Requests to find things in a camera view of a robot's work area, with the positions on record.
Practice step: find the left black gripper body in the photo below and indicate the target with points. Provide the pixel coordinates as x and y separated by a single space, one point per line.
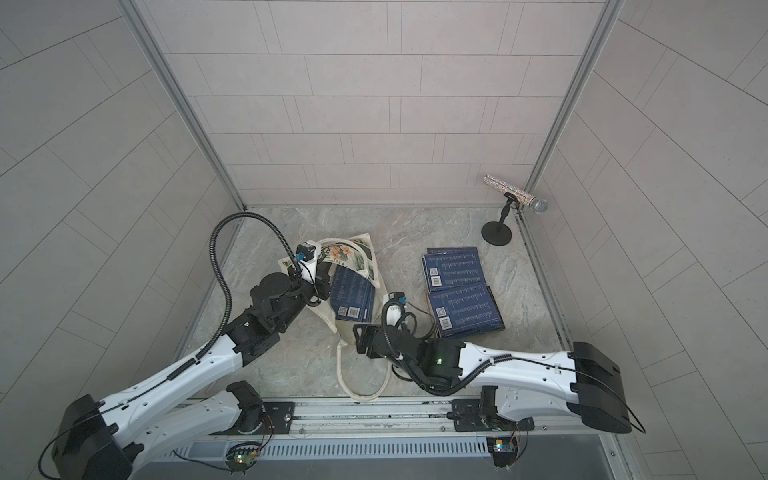
321 285

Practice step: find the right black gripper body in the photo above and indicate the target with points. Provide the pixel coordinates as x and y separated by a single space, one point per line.
376 349

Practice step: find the floral canvas tote bag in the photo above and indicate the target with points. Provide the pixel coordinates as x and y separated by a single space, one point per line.
355 253

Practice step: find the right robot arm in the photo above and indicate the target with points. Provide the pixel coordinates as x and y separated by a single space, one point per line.
582 382

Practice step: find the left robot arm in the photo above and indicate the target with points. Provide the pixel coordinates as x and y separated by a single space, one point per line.
114 437

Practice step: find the stack of blue books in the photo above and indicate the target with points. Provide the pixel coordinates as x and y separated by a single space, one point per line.
352 296

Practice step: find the black microphone stand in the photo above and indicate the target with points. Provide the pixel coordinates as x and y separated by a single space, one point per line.
498 233

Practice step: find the right circuit board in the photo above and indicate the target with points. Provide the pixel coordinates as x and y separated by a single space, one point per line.
504 451

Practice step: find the circuit board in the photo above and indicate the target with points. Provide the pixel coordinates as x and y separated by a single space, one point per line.
243 456
504 451

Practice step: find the left circuit board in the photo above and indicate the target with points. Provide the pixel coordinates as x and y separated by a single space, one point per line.
243 456

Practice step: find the glitter microphone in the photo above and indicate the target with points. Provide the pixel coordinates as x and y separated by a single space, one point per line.
526 199

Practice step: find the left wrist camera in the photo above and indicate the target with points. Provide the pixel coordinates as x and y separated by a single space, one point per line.
307 252

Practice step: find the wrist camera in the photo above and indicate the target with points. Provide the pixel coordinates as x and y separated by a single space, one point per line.
394 307
307 252

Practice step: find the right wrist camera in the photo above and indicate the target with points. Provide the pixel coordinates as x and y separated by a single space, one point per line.
394 307

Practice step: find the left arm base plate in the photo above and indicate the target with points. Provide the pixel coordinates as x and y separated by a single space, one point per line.
274 418

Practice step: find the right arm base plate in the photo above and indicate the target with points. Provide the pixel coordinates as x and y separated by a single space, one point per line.
480 415

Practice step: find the aluminium mounting rail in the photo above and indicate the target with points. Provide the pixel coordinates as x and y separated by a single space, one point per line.
339 429

